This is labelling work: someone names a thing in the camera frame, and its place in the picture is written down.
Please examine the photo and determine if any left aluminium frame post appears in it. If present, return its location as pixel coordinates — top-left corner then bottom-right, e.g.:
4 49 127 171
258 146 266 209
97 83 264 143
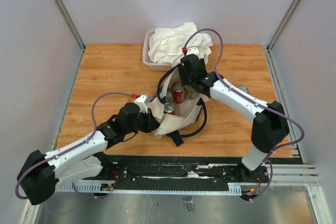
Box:
38 0 86 51

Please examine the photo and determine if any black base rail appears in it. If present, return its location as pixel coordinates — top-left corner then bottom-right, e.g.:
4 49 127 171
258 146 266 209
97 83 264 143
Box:
52 153 271 193

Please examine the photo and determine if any purple soda can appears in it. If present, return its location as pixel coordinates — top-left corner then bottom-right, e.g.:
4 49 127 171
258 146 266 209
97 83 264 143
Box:
238 86 249 94

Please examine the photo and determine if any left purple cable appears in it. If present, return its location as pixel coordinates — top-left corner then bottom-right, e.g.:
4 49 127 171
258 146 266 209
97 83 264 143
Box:
15 91 134 199

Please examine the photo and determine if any red soda can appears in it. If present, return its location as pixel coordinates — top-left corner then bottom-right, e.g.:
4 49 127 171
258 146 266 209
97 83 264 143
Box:
172 82 185 104
164 102 176 115

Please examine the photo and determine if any red soda can front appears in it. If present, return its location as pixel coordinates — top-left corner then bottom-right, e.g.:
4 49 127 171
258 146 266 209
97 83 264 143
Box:
164 102 176 115

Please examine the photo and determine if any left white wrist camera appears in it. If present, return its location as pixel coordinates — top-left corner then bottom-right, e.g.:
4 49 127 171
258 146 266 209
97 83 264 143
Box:
131 93 152 114

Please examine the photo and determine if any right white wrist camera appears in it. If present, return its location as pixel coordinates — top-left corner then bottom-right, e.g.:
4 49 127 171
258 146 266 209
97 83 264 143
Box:
182 46 199 56

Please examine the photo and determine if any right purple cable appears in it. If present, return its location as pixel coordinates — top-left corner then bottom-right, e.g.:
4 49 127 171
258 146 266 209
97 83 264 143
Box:
183 28 305 164

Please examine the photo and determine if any beige canvas tote bag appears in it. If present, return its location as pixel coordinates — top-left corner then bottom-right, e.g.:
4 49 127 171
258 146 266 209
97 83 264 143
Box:
148 67 209 146

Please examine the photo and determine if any clear glass bottle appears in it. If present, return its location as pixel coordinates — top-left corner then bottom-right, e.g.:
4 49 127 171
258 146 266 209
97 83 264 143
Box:
185 86 198 100
165 88 173 103

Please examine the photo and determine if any aluminium frame post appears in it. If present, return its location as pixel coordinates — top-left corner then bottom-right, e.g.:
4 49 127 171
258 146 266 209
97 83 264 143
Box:
38 0 86 51
267 0 320 50

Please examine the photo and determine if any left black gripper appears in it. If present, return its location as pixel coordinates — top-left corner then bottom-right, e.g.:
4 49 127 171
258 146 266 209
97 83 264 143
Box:
125 107 160 134

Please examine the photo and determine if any purple cable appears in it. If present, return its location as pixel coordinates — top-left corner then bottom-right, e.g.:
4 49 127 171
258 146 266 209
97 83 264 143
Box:
183 28 305 164
15 91 134 199

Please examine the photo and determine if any right aluminium frame post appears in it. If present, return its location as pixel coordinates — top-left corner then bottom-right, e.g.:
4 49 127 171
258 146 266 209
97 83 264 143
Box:
267 0 320 50

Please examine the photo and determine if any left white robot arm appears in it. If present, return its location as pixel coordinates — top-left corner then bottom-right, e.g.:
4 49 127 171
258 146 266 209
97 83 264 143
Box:
15 102 163 205

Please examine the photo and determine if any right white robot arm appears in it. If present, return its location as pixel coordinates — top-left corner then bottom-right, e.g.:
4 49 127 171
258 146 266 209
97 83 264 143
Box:
178 54 290 182

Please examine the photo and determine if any red soda can back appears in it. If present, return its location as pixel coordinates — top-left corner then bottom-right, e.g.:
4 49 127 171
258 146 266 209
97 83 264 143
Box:
172 82 185 104

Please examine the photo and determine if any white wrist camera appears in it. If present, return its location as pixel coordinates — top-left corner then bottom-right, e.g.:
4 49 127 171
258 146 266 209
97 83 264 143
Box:
131 93 152 114
182 46 199 56

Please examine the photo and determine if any clear plastic bin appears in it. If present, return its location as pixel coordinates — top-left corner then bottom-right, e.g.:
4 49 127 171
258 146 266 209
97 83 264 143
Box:
142 29 211 71

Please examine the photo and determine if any white crumpled cloth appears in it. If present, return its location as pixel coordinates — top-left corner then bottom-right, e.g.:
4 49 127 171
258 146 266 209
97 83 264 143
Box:
148 22 214 66

